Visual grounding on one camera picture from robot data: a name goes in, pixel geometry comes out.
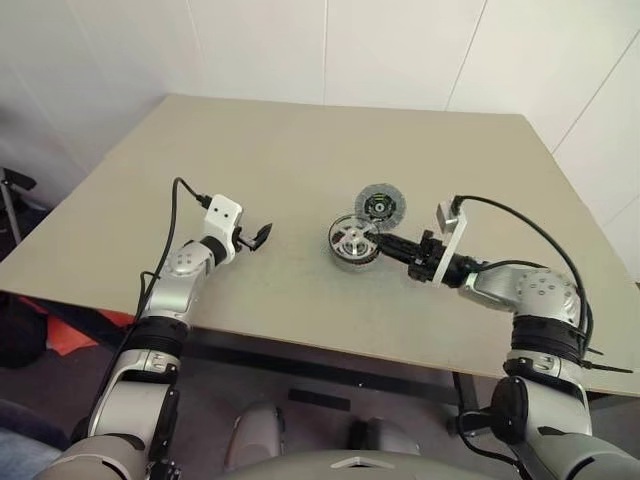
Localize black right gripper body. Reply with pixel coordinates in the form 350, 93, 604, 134
405, 228, 450, 285

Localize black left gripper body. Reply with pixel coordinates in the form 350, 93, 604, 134
232, 225, 257, 251

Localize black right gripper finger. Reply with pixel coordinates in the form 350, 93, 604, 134
385, 244, 424, 267
378, 231, 426, 256

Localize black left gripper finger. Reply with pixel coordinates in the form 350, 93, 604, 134
251, 223, 275, 250

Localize silver motor cover circuit board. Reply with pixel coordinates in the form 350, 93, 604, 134
352, 183, 407, 230

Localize silver motor housing copper coils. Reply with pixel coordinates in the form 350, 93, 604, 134
327, 234, 385, 274

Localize grey right robot foot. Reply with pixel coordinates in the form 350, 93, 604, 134
347, 417, 421, 456

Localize grey robot foot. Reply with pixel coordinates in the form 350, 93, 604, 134
223, 402, 286, 471
347, 417, 421, 456

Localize grey left robot foot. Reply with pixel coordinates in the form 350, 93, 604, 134
223, 402, 286, 471

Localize orange object on floor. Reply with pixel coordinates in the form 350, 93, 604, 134
44, 304, 136, 357

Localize grey robot torso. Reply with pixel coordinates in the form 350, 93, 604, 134
149, 447, 521, 480

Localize black bag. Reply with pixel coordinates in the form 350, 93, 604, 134
0, 292, 51, 371

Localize dark blue cloth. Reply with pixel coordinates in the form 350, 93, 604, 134
0, 398, 69, 480

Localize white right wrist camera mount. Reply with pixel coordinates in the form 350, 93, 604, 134
433, 196, 470, 290

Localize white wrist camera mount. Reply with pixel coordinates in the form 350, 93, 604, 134
433, 196, 470, 290
203, 195, 245, 265

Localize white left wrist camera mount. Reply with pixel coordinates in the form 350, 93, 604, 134
203, 195, 245, 265

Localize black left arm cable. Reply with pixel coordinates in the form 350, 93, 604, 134
112, 175, 212, 366

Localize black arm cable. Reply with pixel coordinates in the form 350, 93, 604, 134
112, 175, 212, 366
451, 193, 597, 361

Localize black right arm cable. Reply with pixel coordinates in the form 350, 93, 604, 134
451, 193, 597, 361

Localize black cable tie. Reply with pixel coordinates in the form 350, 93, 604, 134
579, 348, 634, 374

